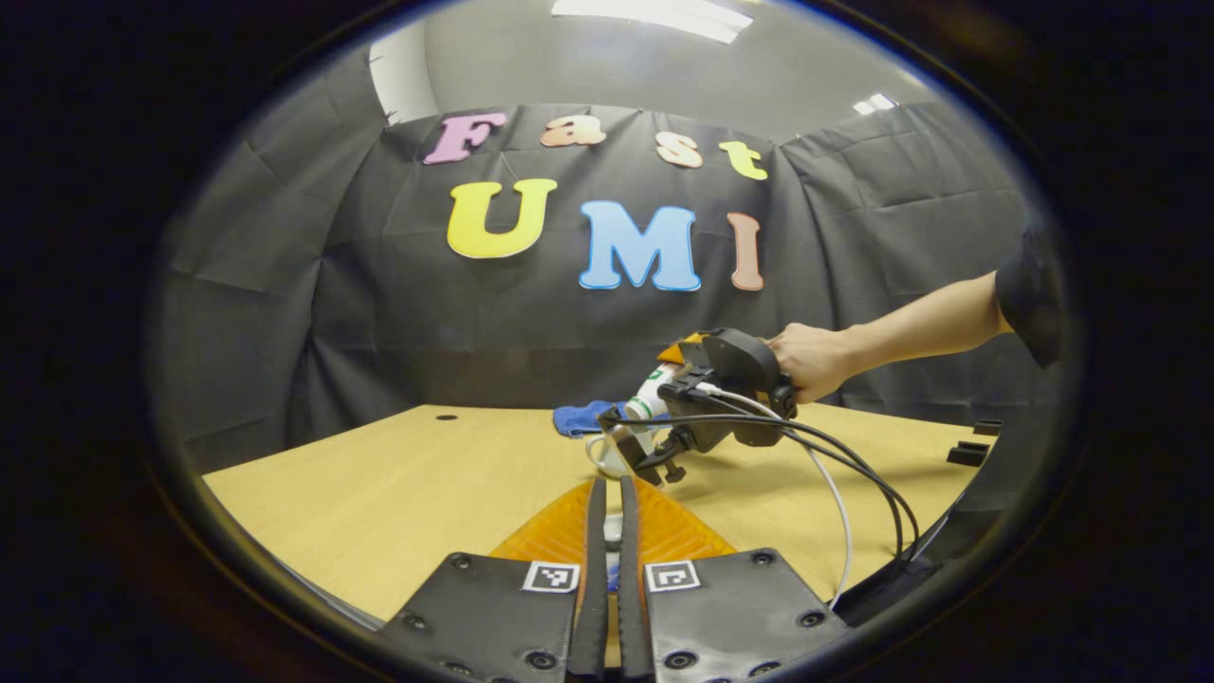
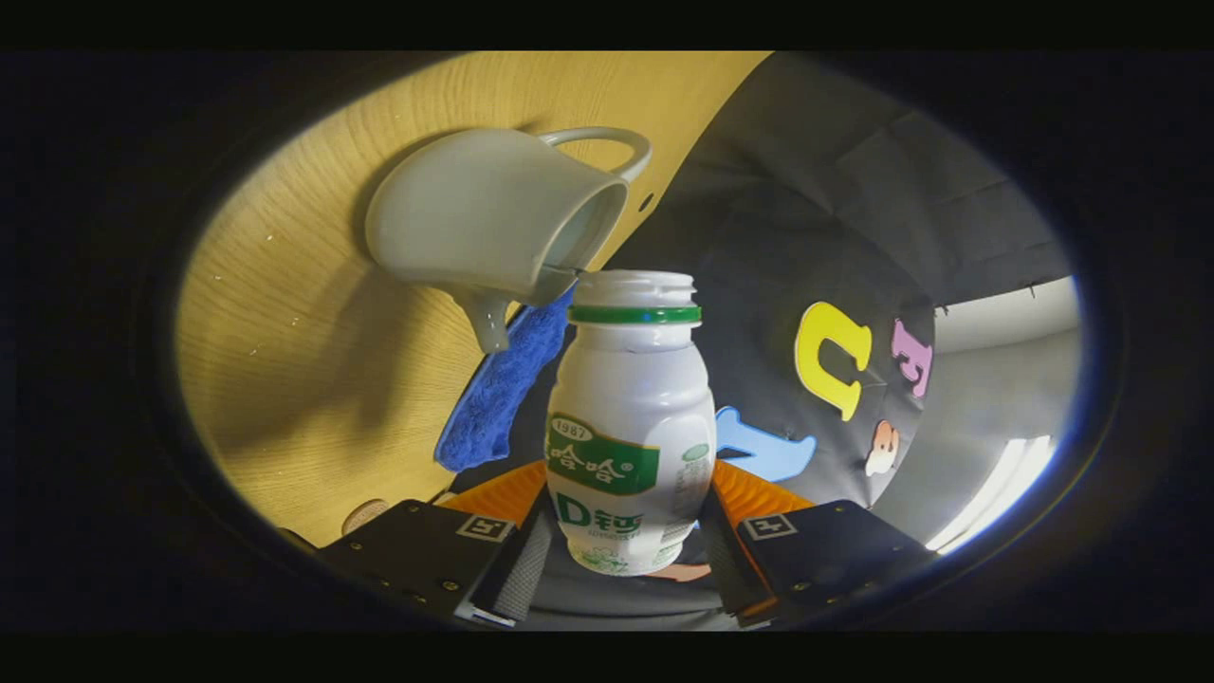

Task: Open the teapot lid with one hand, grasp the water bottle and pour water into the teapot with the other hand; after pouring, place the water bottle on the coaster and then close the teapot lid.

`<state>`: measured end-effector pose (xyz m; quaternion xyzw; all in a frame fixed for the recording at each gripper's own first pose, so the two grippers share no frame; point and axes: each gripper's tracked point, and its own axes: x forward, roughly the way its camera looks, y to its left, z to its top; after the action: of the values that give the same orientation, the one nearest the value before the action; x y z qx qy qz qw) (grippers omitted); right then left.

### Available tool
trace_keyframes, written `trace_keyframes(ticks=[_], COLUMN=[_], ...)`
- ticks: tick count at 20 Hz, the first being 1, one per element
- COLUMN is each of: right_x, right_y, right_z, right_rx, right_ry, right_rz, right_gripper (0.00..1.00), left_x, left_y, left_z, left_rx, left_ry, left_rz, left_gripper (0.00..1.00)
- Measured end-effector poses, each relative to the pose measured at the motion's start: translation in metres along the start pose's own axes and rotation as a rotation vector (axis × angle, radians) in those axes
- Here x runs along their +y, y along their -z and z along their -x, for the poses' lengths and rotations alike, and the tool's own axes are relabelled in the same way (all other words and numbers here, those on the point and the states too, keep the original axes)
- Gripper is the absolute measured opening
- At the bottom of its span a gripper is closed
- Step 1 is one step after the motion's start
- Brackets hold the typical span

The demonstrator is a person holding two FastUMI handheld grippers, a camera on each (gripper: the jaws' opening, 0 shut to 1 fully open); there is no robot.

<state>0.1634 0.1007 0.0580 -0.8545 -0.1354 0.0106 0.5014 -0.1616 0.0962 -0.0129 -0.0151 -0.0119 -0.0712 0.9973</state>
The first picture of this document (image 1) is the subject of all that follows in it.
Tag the long ceiling light panel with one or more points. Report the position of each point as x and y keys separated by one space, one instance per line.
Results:
x=654 y=14

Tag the white water bottle green label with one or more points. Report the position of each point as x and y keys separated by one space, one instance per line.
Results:
x=652 y=398

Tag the black backdrop cloth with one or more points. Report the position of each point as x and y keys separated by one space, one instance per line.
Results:
x=379 y=332

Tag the blue towel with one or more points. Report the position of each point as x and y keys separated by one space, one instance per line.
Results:
x=579 y=417

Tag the person's dark shirt sleeve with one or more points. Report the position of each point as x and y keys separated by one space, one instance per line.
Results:
x=1034 y=294

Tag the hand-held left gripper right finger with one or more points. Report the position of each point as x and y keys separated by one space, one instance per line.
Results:
x=634 y=588

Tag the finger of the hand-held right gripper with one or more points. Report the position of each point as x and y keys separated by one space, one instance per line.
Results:
x=685 y=349
x=645 y=451

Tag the black block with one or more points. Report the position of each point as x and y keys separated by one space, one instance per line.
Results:
x=986 y=427
x=967 y=454

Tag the small ceiling light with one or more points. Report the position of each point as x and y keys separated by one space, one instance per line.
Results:
x=874 y=104

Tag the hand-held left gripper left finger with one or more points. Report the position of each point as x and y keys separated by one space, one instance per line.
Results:
x=588 y=588

